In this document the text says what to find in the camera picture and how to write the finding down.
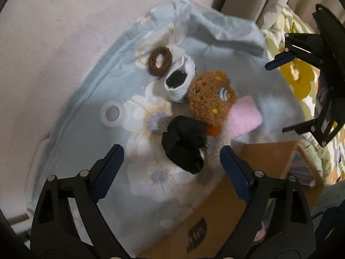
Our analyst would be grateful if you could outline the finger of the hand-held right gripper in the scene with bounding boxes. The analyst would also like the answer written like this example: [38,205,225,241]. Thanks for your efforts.
[265,32,324,71]
[282,117,324,141]

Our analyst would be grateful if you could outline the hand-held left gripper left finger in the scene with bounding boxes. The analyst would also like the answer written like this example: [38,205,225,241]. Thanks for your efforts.
[30,144,125,259]

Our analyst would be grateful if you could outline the striped floral blanket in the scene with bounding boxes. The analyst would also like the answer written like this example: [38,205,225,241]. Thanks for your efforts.
[260,4,345,186]

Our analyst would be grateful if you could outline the brown fluffy hair scrunchie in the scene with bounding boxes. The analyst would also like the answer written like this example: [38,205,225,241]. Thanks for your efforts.
[147,46,173,76]

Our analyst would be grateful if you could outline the grey sofa cushion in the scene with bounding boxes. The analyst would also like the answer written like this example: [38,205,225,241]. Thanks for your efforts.
[212,0,292,30]

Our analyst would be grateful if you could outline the blue floral cloth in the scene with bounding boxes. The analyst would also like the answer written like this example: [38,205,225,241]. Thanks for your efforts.
[25,0,308,251]

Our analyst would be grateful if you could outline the pink fluffy sock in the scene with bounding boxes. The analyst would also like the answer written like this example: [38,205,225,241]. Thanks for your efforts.
[229,96,263,137]

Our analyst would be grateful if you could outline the white and black sock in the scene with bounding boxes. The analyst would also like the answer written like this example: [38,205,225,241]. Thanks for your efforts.
[164,55,197,103]

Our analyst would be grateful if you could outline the cardboard box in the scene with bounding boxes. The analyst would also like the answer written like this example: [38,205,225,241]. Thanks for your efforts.
[137,140,325,259]

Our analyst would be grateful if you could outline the brown plush sock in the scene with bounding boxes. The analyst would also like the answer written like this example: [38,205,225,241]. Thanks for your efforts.
[187,70,238,137]

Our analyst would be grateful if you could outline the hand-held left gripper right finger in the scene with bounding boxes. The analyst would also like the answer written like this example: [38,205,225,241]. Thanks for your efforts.
[216,145,316,259]

